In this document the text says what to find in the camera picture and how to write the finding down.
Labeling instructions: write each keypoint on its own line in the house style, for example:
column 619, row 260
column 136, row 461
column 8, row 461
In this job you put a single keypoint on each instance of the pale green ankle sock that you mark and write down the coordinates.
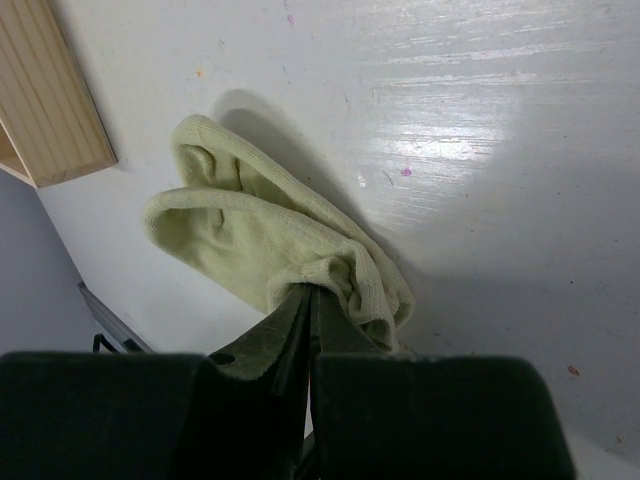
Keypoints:
column 246, row 223

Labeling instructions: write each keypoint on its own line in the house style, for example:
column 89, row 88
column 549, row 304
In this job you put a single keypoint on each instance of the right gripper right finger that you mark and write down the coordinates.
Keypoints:
column 410, row 416

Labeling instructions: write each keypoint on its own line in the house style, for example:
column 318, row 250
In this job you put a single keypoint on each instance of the aluminium rail frame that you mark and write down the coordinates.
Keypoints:
column 115, row 337

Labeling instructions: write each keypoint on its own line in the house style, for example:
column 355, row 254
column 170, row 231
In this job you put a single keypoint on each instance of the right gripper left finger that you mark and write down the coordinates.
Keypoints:
column 238, row 413

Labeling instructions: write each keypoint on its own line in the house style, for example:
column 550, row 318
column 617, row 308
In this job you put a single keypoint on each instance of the wooden compartment sock tray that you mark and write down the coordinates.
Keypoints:
column 51, row 131

